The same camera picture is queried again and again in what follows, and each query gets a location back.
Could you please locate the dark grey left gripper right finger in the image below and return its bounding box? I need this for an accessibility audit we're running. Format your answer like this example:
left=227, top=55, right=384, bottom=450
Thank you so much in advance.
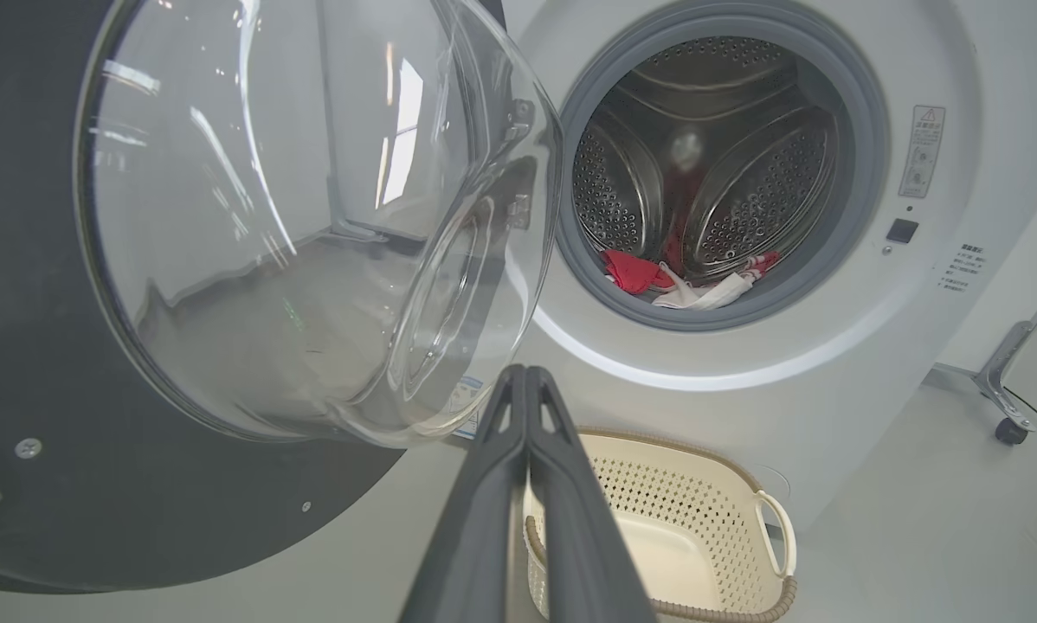
left=527, top=365, right=660, bottom=623

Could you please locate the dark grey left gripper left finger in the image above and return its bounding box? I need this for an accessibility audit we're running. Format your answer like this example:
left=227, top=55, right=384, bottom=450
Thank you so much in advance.
left=397, top=363, right=530, bottom=623

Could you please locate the red and white garment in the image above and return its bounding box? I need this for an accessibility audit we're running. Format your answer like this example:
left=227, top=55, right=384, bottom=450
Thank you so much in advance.
left=602, top=249, right=783, bottom=311

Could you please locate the round black glass washer door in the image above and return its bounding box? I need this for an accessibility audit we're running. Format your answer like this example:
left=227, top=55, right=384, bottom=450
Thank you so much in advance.
left=0, top=0, right=565, bottom=598

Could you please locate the cream perforated laundry basket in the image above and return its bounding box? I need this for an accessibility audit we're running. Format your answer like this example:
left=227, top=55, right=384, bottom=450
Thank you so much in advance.
left=521, top=426, right=799, bottom=623

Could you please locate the white front-loading washing machine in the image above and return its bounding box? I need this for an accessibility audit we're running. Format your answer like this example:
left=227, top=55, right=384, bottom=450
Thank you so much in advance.
left=445, top=0, right=1037, bottom=533

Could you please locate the blue energy label sticker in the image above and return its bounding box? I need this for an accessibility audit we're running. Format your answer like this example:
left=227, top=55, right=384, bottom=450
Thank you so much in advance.
left=449, top=374, right=486, bottom=440

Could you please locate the metal stand leg with caster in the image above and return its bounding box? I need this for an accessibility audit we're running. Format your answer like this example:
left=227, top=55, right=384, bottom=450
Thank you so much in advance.
left=973, top=264, right=1037, bottom=446

